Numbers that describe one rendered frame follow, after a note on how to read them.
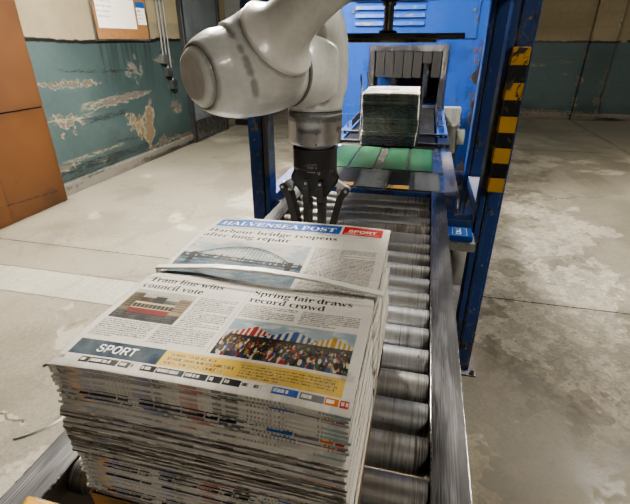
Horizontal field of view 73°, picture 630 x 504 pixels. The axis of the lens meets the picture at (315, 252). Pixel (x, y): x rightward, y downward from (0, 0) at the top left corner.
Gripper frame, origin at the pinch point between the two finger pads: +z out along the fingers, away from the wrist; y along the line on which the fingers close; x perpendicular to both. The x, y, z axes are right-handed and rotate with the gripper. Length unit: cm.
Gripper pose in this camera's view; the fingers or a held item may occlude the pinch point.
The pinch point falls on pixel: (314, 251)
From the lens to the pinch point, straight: 81.8
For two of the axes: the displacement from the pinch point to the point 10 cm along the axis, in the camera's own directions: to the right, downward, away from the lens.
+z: 0.0, 9.0, 4.4
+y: 9.7, 1.1, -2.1
